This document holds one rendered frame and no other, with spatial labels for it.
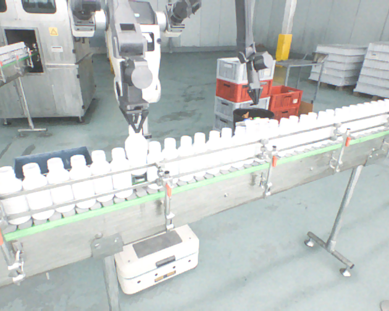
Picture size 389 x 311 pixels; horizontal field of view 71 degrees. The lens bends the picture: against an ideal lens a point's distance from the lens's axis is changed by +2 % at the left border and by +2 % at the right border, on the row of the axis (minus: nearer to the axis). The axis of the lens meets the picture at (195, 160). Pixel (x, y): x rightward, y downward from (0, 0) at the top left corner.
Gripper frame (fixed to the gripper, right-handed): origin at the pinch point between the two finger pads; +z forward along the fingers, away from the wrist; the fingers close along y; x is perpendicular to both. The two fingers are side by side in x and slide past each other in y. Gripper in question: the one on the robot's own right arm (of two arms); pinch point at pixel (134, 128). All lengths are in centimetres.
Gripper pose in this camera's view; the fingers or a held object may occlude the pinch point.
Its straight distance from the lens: 87.4
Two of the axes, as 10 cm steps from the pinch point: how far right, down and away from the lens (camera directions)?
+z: -0.3, 8.8, 4.7
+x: 8.7, -2.0, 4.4
